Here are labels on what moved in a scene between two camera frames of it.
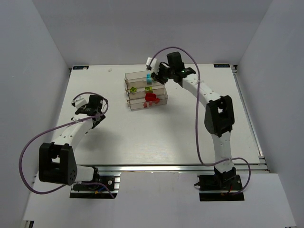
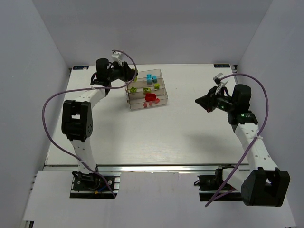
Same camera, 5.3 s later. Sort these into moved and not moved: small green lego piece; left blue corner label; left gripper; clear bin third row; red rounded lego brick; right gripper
Moved: right gripper; left gripper
Not moved: left blue corner label; small green lego piece; clear bin third row; red rounded lego brick
